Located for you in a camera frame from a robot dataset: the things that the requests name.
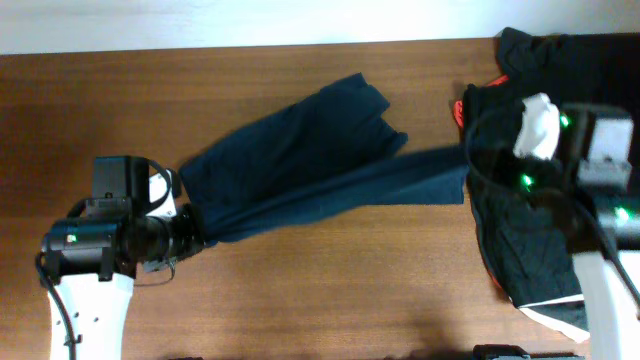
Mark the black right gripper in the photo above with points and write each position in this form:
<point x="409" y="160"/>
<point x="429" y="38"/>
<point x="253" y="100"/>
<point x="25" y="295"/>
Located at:
<point x="545" y="198"/>

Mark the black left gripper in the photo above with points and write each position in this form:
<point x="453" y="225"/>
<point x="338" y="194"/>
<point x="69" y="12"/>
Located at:
<point x="189" y="232"/>

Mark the navy blue shorts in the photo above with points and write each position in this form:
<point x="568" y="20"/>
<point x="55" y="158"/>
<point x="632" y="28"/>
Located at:
<point x="327" y="154"/>

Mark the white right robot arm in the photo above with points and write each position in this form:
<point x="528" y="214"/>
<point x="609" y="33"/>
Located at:
<point x="557" y="214"/>

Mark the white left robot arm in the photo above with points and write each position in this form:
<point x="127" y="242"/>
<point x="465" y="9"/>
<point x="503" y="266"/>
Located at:
<point x="89" y="260"/>

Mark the black clothes pile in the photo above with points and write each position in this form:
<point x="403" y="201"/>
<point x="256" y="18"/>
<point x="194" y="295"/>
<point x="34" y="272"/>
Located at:
<point x="601" y="69"/>

